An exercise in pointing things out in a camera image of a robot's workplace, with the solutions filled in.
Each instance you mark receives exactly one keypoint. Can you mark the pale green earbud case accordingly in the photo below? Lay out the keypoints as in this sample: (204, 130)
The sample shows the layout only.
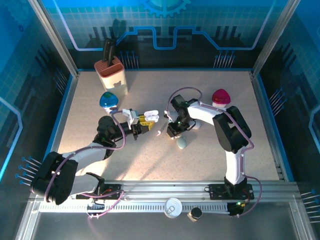
(181, 144)

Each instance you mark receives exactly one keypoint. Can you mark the white square earbud case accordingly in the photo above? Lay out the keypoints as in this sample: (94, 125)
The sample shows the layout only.
(151, 113)

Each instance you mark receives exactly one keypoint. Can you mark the small white earbud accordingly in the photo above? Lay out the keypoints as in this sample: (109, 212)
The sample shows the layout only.
(159, 132)

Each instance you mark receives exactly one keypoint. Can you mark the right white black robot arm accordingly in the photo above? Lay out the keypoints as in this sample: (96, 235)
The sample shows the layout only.
(235, 165)

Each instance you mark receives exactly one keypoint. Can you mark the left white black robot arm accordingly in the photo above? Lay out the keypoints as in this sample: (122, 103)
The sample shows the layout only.
(85, 152)

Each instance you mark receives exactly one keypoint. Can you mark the blue egg-shaped toy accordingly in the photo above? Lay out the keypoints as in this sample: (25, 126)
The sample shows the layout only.
(108, 100)

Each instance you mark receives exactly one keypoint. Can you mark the magenta egg-shaped toy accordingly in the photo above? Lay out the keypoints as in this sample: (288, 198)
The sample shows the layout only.
(221, 96)

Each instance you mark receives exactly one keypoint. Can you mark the beige knife block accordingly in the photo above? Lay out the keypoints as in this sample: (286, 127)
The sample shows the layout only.
(115, 77)

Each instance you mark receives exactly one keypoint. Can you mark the small jar black lid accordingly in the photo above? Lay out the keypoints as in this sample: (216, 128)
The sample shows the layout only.
(195, 213)

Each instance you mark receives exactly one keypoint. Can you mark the aluminium front rail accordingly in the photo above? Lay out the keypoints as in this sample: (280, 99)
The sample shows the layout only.
(162, 187)

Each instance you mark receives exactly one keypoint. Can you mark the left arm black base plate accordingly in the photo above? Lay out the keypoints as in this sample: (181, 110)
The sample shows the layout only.
(113, 187)

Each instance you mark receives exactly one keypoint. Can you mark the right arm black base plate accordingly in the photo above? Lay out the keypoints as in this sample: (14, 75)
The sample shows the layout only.
(216, 191)

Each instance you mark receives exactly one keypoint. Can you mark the aluminium frame post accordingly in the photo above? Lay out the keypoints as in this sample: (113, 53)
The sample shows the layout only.
(273, 37)
(55, 37)

